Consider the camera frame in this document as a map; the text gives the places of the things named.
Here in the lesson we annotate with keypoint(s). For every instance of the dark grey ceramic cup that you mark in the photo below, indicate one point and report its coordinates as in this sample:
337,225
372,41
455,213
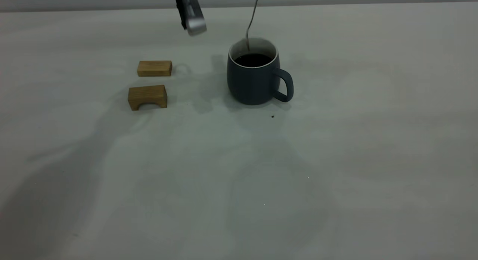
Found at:
252,86

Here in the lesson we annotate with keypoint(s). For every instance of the dark coffee liquid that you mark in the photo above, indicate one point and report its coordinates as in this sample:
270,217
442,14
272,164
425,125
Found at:
254,60

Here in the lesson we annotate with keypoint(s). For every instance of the arched wooden block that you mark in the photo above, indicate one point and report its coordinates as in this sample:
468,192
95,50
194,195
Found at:
147,93

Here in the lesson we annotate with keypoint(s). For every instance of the flat rectangular wooden block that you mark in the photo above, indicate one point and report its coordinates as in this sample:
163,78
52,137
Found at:
154,68

